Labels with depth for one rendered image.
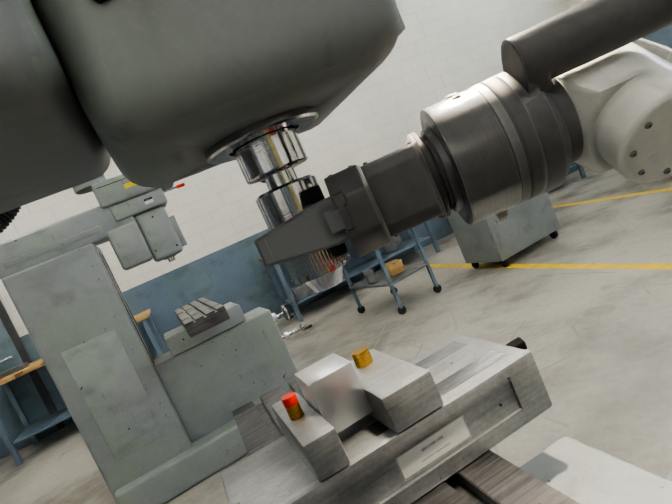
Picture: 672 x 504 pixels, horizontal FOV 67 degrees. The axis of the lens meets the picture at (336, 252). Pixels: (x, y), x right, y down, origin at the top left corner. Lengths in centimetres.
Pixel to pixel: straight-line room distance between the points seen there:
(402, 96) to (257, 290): 361
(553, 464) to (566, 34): 49
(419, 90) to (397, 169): 783
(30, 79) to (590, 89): 30
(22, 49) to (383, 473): 45
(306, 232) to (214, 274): 653
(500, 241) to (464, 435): 435
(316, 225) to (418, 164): 8
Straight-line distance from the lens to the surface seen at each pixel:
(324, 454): 51
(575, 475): 66
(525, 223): 509
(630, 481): 64
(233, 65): 28
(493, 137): 33
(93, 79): 28
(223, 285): 688
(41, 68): 27
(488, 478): 55
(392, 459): 54
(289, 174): 36
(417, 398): 53
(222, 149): 34
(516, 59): 35
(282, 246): 34
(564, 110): 36
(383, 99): 785
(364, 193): 30
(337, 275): 36
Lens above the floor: 125
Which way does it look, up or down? 6 degrees down
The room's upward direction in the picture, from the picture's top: 24 degrees counter-clockwise
